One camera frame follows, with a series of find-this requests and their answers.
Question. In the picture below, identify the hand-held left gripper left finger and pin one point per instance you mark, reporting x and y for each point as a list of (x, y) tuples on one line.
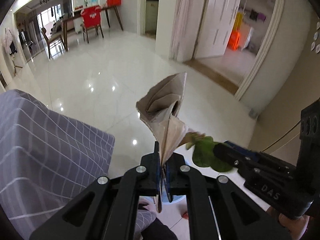
[(157, 170)]

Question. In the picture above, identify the round wall stickers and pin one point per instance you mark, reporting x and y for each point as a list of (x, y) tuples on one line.
[(315, 41)]

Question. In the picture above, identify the yellow container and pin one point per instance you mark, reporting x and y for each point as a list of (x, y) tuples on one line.
[(238, 22)]

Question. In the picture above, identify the orange plastic bin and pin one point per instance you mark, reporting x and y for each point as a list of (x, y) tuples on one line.
[(235, 40)]

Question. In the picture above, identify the wooden chair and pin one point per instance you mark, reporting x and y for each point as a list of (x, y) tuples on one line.
[(51, 40)]

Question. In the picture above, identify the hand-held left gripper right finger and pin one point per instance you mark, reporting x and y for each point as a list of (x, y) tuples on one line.
[(169, 177)]

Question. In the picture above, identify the pale pink curtain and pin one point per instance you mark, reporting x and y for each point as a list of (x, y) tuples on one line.
[(181, 17)]

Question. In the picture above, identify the small red object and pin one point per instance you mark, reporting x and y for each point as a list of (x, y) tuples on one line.
[(185, 215)]

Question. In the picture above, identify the green leaf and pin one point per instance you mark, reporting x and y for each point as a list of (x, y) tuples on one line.
[(205, 152)]

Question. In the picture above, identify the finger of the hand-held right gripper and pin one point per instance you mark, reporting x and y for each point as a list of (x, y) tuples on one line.
[(240, 148), (225, 152)]

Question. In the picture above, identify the grey checked tablecloth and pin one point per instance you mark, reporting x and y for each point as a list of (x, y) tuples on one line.
[(45, 155)]

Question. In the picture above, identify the wooden dining table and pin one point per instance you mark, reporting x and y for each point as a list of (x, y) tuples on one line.
[(75, 17)]

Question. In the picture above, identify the person's right hand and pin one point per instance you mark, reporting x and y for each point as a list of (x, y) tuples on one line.
[(292, 223)]

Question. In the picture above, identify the white door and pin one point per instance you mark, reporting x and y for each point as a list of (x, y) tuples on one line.
[(220, 17)]

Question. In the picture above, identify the coat rack with clothes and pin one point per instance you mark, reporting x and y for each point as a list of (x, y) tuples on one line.
[(8, 42)]

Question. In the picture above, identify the chair with red cover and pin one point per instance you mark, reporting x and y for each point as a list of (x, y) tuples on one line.
[(90, 17)]

